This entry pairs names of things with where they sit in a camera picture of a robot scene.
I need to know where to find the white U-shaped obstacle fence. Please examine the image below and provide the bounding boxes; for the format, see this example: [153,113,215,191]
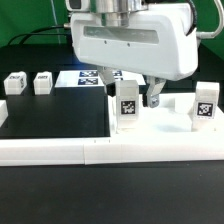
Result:
[0,95,224,167]

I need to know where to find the white sheet with markers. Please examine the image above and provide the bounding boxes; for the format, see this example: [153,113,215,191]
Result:
[55,70,145,88]

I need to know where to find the black cables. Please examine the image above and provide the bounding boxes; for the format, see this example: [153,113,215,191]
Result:
[7,0,78,46]

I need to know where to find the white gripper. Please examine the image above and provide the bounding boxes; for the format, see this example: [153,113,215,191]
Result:
[71,11,198,108]

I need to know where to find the white square tabletop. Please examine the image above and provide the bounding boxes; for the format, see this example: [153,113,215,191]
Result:
[108,93,224,141]

